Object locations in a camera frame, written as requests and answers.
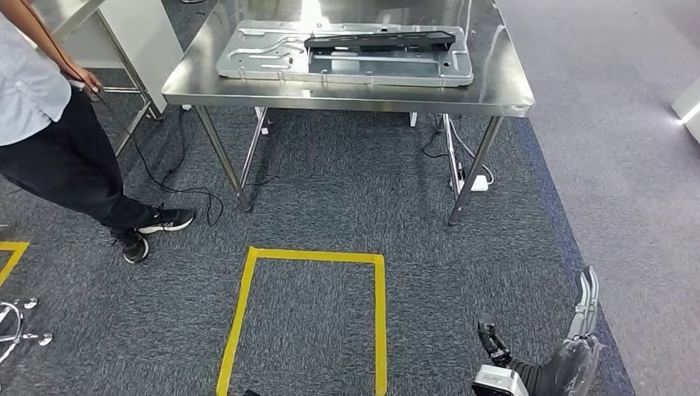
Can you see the black robot chest part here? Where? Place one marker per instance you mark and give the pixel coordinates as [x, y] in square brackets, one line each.
[251, 393]

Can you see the black plastic panel part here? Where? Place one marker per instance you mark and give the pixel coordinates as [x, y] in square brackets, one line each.
[383, 41]

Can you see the person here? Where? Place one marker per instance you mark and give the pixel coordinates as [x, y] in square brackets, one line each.
[54, 164]

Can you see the white panelled steel table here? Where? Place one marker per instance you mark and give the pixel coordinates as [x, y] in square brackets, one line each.
[147, 43]

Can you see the yellow floor tape square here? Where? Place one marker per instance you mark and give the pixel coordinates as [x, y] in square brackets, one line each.
[240, 317]
[13, 257]

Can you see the person's hand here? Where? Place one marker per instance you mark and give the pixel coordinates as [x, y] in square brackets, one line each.
[85, 77]

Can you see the person's forearm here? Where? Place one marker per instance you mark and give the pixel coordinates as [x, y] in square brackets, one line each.
[33, 30]

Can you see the white power strip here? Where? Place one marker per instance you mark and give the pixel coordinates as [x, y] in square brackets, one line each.
[477, 183]

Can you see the stainless steel workbench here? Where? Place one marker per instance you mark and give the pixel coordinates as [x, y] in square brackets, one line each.
[355, 99]

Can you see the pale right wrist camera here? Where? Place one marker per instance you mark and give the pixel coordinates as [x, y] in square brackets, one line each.
[497, 381]

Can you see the stamped sheet metal plate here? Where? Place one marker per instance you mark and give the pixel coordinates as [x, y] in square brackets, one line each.
[383, 72]

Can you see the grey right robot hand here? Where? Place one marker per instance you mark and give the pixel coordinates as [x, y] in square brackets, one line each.
[568, 366]

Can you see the black round stool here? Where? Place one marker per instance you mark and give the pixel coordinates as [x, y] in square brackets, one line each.
[13, 328]

